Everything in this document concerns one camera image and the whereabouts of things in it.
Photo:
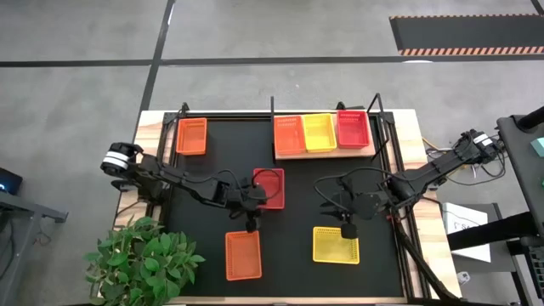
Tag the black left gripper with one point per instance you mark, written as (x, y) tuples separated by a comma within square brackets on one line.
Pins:
[(231, 195)]

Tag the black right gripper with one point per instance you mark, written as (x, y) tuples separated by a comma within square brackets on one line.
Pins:
[(370, 205)]

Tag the red plastic basket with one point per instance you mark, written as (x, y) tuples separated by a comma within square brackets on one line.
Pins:
[(272, 185), (353, 129)]

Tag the yellow plastic basket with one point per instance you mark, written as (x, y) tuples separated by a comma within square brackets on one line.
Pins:
[(319, 132), (331, 248)]

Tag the orange plastic basket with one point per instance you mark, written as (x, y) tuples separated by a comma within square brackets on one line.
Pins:
[(289, 136), (243, 255), (191, 136)]

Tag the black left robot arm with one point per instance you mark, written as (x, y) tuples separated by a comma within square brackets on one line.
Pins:
[(170, 176)]

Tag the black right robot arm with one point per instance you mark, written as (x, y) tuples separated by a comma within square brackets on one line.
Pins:
[(425, 172)]

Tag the light wooden shelf board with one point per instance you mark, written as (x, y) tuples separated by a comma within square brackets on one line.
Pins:
[(327, 155)]

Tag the small red clamp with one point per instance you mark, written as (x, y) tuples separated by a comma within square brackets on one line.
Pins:
[(393, 217)]

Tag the black table mat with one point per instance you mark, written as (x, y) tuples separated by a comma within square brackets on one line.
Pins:
[(297, 263)]

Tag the white cardboard box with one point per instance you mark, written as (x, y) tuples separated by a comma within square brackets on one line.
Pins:
[(461, 214)]

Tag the green potted plant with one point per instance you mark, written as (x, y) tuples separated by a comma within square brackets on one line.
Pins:
[(144, 263)]

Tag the small white adapter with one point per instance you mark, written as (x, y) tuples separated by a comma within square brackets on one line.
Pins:
[(463, 277)]

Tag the black stand beam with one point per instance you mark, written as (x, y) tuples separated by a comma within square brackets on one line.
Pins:
[(489, 231)]

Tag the black equipment stand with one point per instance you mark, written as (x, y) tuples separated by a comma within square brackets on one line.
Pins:
[(523, 170)]

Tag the teal box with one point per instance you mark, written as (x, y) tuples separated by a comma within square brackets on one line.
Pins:
[(539, 146)]

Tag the black striped-edge floor mat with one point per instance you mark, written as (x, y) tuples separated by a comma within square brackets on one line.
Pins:
[(467, 34)]

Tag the grey metal desk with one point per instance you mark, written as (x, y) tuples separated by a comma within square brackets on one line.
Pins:
[(17, 208)]

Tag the black device with blue light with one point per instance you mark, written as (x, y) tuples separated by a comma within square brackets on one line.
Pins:
[(10, 180)]

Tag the black metal table frame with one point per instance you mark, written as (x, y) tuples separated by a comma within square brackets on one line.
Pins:
[(221, 114)]

